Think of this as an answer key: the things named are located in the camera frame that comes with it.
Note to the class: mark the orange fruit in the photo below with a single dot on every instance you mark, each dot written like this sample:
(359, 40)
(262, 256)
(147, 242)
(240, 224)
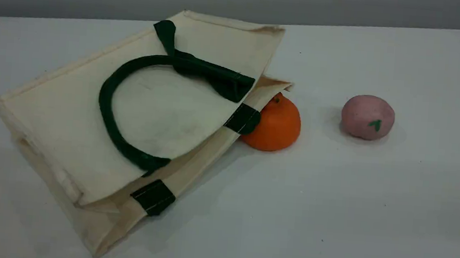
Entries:
(277, 126)

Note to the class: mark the pink peach bun green leaf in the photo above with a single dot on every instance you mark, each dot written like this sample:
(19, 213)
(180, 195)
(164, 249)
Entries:
(364, 113)

